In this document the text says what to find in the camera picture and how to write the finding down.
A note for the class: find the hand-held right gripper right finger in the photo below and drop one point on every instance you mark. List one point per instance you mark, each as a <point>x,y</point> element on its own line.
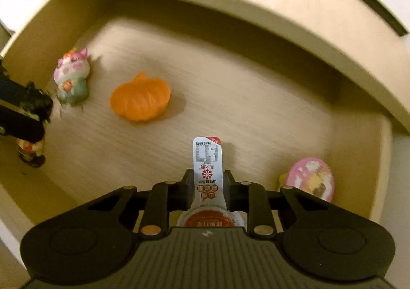
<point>229,188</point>

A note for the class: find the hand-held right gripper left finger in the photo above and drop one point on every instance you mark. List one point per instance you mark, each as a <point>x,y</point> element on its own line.
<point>187,188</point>

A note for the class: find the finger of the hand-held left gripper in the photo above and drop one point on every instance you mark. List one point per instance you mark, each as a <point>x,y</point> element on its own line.
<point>22,130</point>
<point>35,100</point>

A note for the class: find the small dark-footed figurine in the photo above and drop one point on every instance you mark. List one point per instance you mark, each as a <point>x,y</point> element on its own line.
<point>30,153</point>

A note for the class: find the white red drink bottle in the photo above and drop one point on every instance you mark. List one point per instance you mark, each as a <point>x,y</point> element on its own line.
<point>206,173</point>

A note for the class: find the pink cow figurine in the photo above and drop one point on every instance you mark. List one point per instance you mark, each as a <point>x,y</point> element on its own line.
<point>72,77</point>

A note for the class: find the pink egg-shaped toy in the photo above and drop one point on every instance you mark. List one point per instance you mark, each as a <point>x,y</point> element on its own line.
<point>312,177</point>

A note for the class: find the white-front wooden drawer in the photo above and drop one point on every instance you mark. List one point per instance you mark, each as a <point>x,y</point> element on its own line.
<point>230,100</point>

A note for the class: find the orange pumpkin toy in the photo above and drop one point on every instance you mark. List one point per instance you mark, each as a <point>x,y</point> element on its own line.
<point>141,98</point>

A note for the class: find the white fixed desk panel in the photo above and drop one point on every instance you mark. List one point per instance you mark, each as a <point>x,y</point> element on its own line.
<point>22,10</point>

